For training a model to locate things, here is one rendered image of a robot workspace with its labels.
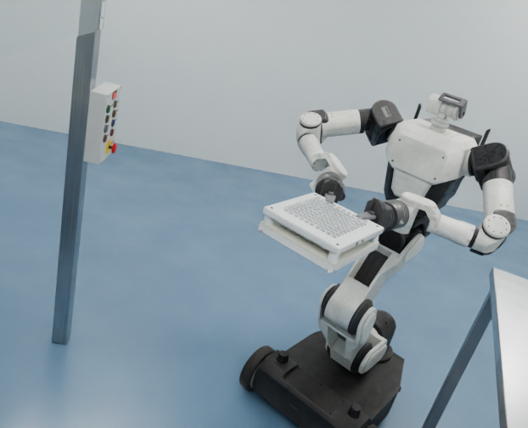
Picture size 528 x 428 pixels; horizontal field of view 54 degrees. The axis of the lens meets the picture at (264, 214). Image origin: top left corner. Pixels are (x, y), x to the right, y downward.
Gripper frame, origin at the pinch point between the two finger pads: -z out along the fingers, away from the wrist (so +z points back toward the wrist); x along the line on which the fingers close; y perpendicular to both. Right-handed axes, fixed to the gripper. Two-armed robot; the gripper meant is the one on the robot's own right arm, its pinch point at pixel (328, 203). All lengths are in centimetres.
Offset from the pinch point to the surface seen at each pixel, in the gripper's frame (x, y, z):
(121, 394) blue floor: 104, 53, 10
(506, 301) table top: 17, -63, 5
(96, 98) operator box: -4, 84, 26
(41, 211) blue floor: 103, 151, 129
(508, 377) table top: 18, -51, -35
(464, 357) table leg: 52, -68, 22
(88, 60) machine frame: -16, 87, 25
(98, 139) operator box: 10, 81, 26
